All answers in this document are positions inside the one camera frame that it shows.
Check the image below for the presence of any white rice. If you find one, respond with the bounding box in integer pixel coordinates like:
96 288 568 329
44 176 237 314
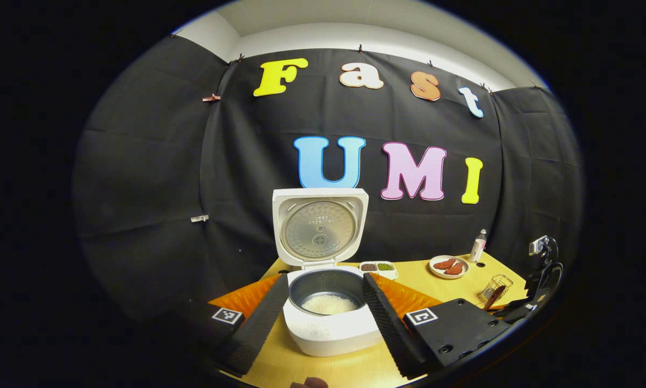
301 293 358 316

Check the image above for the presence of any metal wire chopstick holder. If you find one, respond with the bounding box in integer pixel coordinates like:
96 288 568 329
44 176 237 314
477 274 514 304

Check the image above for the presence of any white divided grain dish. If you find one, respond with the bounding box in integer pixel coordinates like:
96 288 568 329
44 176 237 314
358 261 400 281

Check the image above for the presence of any white round plate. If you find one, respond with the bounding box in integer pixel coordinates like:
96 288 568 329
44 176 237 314
428 255 470 280

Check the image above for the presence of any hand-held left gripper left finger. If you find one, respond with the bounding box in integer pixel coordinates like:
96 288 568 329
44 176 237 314
167 273 290 378

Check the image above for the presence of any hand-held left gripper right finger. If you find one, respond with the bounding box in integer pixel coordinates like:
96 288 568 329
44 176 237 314
361 272 513 380

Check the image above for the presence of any brown wooden spoon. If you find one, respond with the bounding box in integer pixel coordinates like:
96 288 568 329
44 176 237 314
483 285 507 312

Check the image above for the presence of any white rice cooker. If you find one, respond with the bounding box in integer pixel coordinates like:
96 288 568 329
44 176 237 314
272 188 384 358

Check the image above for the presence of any small clear bottle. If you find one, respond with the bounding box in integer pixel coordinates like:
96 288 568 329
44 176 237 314
469 229 489 264

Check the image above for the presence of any black backdrop cloth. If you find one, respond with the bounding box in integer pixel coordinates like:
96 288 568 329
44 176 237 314
72 35 585 324

